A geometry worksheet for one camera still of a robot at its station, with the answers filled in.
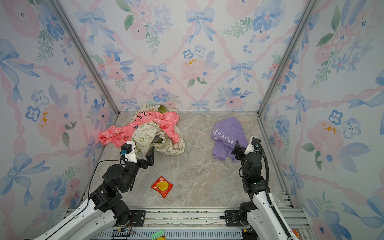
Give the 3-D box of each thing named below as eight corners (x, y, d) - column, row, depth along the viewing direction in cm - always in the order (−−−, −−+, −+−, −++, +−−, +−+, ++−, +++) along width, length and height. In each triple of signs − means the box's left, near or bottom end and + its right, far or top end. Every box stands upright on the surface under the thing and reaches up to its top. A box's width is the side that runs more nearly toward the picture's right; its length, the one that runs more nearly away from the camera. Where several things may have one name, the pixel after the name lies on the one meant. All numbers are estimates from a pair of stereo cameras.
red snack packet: (151, 188, 85) (150, 187, 84) (161, 176, 90) (160, 175, 88) (165, 198, 82) (164, 197, 80) (174, 186, 86) (174, 184, 85)
